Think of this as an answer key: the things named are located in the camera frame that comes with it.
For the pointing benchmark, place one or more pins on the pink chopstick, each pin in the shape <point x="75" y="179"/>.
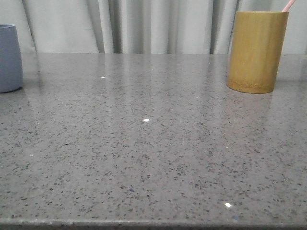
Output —
<point x="288" y="5"/>

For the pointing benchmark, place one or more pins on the bamboo cylinder holder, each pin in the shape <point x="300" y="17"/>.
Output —
<point x="256" y="50"/>

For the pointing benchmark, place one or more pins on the blue plastic cup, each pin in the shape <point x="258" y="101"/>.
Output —
<point x="11" y="71"/>

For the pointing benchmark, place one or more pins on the grey-white curtain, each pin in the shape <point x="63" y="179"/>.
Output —
<point x="128" y="26"/>

